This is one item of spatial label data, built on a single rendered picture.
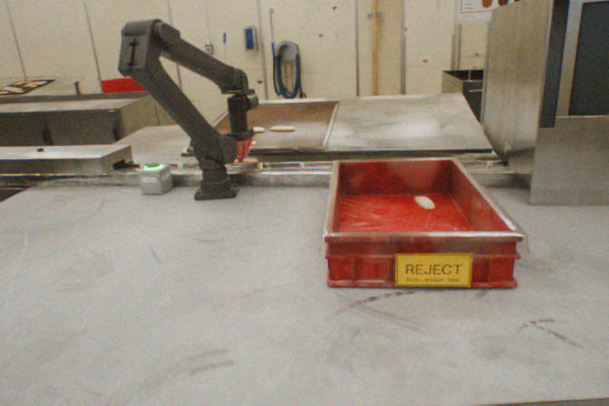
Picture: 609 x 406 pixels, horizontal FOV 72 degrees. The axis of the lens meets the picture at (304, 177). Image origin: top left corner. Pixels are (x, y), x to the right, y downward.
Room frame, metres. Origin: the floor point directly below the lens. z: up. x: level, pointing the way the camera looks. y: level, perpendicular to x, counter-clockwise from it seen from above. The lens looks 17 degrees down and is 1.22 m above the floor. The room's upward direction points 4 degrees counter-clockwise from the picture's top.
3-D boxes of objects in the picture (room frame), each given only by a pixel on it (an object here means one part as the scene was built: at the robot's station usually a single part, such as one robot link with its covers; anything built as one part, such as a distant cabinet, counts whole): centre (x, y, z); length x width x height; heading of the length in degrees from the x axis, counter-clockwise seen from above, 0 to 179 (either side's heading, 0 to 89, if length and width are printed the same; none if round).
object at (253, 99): (1.36, 0.19, 1.09); 0.11 x 0.09 x 0.12; 158
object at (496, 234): (0.84, -0.21, 0.87); 0.49 x 0.34 x 0.10; 173
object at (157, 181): (1.24, 0.46, 0.84); 0.08 x 0.08 x 0.11; 79
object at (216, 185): (1.17, 0.26, 0.86); 0.12 x 0.09 x 0.08; 90
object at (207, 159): (1.19, 0.26, 0.94); 0.09 x 0.05 x 0.10; 158
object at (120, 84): (4.76, 1.85, 0.94); 0.51 x 0.36 x 0.13; 83
